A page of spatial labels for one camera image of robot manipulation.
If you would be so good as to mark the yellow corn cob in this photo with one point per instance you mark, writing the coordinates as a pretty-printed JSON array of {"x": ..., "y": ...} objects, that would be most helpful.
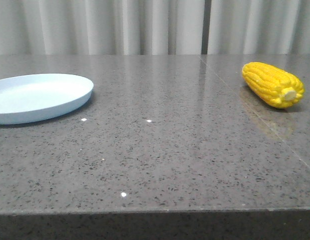
[{"x": 276, "y": 87}]

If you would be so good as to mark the light blue plate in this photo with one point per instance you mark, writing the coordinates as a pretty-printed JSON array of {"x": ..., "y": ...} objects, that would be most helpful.
[{"x": 37, "y": 97}]

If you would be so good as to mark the white pleated curtain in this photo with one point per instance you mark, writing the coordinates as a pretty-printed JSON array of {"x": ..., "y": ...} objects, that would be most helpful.
[{"x": 154, "y": 27}]

